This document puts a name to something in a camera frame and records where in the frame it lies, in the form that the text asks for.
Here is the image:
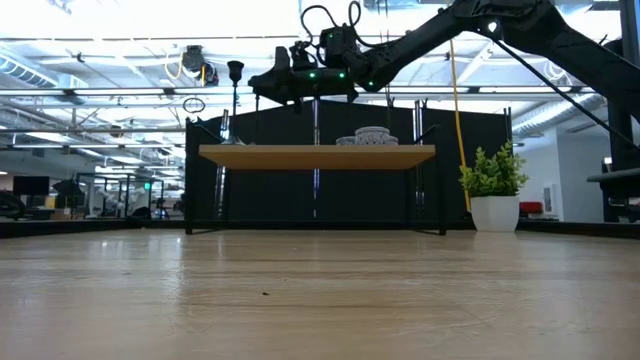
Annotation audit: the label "black ceiling cord reel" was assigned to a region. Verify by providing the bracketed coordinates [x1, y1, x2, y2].
[179, 44, 207, 74]

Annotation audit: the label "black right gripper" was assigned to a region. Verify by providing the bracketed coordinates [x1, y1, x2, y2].
[247, 45, 329, 109]

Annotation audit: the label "hanging yellow cable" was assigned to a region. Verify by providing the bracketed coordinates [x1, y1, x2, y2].
[448, 39, 473, 214]

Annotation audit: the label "white blue-patterned candle holder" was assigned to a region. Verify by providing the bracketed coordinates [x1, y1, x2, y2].
[354, 125, 392, 147]

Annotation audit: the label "small black monitor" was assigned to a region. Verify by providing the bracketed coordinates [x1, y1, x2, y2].
[12, 174, 51, 197]

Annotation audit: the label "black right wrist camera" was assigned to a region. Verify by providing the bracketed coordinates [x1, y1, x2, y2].
[318, 24, 359, 69]

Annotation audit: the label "dark grey desk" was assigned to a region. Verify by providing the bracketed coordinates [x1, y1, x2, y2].
[587, 168, 640, 224]

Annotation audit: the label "wooden shelf with black frame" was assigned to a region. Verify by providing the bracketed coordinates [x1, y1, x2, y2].
[183, 115, 448, 237]

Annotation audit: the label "green plant in white pot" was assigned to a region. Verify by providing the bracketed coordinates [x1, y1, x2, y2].
[458, 141, 530, 233]

